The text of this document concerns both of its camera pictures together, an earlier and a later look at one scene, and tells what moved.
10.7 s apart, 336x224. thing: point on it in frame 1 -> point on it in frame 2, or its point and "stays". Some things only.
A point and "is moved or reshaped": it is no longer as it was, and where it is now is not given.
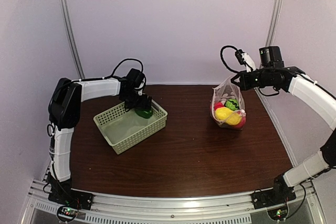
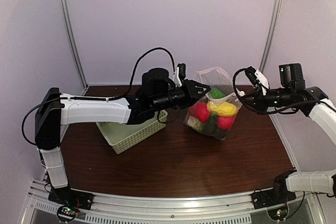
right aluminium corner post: x=277 y=8 stays
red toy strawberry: x=218 y=105 -> x=200 y=110
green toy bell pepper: x=145 y=113 is moved or reshaped
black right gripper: x=244 y=84 -> x=258 y=103
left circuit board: x=66 y=213 stays
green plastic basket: x=124 y=129 stays
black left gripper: x=143 y=104 -> x=191 y=91
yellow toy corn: x=228 y=115 -> x=222 y=108
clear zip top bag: x=228 y=105 is moved or reshaped
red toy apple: x=242 y=122 -> x=224 y=123
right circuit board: x=278 y=214 stays
